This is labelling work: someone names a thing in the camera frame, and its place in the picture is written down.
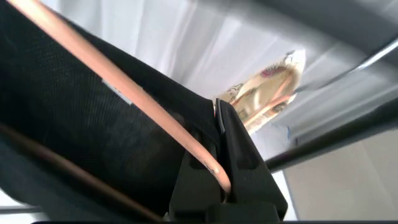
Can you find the white curtain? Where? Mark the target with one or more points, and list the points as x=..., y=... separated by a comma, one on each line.
x=174, y=37

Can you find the cream printed garment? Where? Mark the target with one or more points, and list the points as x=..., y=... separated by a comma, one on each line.
x=264, y=90

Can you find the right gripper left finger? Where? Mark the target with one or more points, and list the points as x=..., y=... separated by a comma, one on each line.
x=192, y=193

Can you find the black clothes rack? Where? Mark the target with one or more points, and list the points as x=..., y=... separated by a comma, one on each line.
x=335, y=135

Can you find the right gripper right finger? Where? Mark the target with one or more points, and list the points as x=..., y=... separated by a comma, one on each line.
x=248, y=180

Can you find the black garment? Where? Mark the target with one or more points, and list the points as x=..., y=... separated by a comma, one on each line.
x=62, y=102

